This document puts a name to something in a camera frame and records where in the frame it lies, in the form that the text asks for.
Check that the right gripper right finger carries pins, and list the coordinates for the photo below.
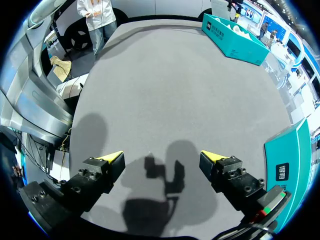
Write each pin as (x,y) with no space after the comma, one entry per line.
(232,176)

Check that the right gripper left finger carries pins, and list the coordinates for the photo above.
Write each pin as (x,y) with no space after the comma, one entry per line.
(93,175)

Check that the person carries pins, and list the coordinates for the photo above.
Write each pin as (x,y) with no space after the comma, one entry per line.
(98,22)

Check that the teal box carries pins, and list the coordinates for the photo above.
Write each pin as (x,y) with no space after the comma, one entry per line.
(288,172)
(231,40)

